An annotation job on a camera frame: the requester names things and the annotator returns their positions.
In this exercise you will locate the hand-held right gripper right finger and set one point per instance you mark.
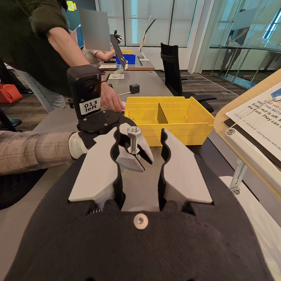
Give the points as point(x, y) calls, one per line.
point(184, 175)

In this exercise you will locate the orange bag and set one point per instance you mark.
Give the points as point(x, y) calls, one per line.
point(11, 94)

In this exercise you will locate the person's left hand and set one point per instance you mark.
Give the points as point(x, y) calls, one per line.
point(75, 144)

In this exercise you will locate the black cube charger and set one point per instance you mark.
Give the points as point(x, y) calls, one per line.
point(134, 89)

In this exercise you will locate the silver hex bolt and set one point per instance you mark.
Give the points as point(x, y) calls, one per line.
point(134, 140)

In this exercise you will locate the yellow plastic parts bin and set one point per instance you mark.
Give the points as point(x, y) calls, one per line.
point(186, 136)

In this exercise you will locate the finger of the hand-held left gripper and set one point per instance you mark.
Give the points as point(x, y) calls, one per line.
point(147, 151)
point(129, 163)

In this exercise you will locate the black mesh armrest pad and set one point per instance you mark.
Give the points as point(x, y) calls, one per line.
point(17, 188)

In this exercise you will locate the printed instruction sheet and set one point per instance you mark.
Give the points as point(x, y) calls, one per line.
point(263, 114)

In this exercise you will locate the large black wall screen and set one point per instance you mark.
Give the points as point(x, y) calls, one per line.
point(87, 4)

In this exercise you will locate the person's left forearm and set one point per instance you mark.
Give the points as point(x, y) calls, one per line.
point(33, 149)

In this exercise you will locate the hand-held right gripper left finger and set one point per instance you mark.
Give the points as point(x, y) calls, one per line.
point(96, 175)

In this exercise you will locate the blue plastic bin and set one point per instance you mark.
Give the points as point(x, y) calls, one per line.
point(129, 59)

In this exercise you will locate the black document stand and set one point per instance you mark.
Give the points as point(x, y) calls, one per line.
point(116, 48)

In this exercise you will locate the black office chair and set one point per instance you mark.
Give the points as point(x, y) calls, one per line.
point(171, 65)

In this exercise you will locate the small yellow plastic bin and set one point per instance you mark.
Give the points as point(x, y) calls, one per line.
point(128, 52)

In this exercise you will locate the silver hex nut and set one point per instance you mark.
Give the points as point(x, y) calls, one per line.
point(137, 151)

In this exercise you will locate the wooden desk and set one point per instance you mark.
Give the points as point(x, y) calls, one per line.
point(140, 65)

